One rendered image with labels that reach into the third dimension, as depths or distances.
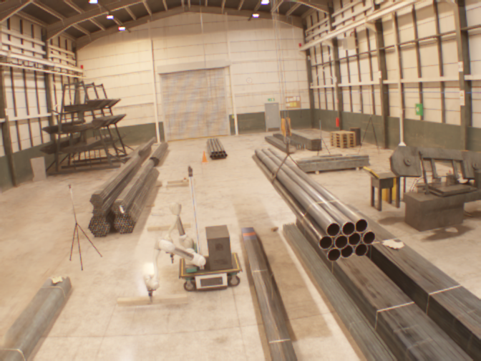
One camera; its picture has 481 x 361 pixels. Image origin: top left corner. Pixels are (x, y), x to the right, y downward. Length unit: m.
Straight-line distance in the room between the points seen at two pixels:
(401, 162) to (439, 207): 1.22
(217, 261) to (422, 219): 4.15
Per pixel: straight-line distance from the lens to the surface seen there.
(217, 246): 5.64
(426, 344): 3.98
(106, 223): 8.81
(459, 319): 4.23
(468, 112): 13.27
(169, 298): 5.44
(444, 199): 7.99
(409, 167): 7.78
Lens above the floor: 2.78
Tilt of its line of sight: 11 degrees down
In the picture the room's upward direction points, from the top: 5 degrees counter-clockwise
